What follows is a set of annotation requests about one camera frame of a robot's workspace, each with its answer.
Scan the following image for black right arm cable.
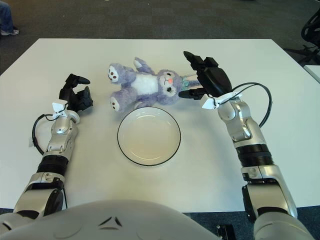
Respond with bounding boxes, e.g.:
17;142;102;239
222;83;273;128

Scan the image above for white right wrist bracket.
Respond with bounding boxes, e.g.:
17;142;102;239
201;91;240;110

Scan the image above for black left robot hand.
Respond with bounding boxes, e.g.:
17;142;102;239
58;73;94;115

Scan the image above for black office chair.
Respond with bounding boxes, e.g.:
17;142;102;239
283;11;320;65

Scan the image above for silver robot torso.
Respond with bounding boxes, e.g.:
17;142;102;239
0;199;226;240

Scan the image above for white neighbouring table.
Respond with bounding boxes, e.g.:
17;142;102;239
304;64;320;85

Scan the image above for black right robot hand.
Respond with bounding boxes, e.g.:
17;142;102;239
178;50;233;101

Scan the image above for white plate black rim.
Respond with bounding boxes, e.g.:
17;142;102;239
116;106;182;167

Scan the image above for purple plush bunny doll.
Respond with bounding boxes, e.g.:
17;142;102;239
107;56;202;113

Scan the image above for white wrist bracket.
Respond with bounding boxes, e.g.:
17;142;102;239
51;100;68;118
201;91;240;110

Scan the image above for black device under table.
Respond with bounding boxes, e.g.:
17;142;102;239
215;224;235;240

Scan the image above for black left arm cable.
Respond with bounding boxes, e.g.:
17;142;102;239
32;114;57;156

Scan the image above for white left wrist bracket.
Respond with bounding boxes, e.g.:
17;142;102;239
51;100;68;118

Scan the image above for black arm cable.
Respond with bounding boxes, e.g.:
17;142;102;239
32;114;57;156
222;83;273;128

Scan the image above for seated person in jeans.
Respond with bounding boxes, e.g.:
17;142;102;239
0;3;20;36

